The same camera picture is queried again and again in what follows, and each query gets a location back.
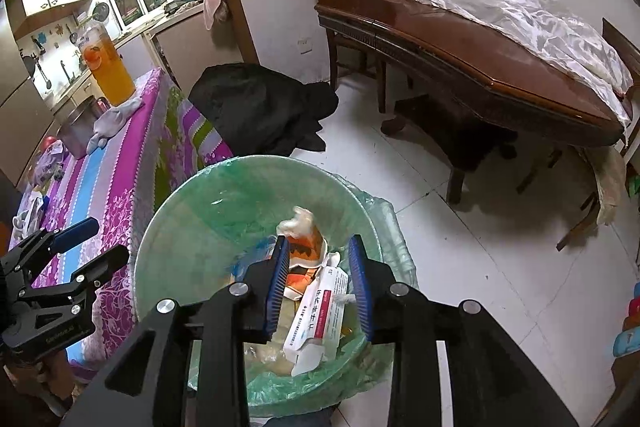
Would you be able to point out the cream kitchen base cabinets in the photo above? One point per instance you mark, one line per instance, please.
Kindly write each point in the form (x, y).
(165, 47)

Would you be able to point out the person's left forearm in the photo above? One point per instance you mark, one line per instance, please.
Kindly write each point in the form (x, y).
(30, 387)

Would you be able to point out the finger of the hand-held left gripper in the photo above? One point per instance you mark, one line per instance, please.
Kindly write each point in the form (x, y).
(75, 234)
(107, 264)

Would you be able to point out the grey refrigerator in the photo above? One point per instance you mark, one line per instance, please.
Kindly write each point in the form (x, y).
(20, 117)

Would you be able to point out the white wall socket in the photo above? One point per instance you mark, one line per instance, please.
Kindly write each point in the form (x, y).
(305, 45)

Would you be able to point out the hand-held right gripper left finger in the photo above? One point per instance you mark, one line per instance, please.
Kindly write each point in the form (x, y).
(277, 287)

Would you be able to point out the purple floral striped tablecloth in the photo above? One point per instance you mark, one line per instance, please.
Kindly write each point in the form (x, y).
(115, 187)

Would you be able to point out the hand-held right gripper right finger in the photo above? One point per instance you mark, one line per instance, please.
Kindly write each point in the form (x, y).
(360, 287)

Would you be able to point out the orange white carton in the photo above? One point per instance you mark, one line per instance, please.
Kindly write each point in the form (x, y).
(305, 252)

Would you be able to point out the black jacket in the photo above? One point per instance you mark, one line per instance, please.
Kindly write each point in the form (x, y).
(260, 107)

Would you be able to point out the white box with red label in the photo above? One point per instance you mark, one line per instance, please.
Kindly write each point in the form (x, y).
(320, 312)

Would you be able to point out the round hanging strainer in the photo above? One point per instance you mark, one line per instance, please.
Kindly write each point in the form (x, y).
(100, 10)

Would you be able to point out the red apple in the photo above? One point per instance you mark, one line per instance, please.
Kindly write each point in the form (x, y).
(50, 142)

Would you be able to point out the white tissue wad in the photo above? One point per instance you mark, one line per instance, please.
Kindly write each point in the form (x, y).
(30, 214)

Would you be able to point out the brown wooden dining table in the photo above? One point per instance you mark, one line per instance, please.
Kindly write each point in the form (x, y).
(450, 57)

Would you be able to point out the grey cloth glove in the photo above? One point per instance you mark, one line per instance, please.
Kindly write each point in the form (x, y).
(112, 122)

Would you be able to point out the purple plastic bag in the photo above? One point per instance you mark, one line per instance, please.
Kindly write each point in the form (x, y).
(47, 164)

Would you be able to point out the orange juice bottle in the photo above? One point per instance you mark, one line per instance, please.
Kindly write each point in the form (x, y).
(112, 77)

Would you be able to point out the beige draped cloth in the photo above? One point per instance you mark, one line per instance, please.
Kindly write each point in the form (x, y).
(607, 187)

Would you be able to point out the steel pot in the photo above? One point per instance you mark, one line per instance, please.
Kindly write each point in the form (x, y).
(75, 132)

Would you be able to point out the green plastic trash bin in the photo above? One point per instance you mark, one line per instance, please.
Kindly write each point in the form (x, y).
(210, 217)

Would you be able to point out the green plastic basin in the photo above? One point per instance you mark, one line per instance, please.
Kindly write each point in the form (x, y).
(395, 227)

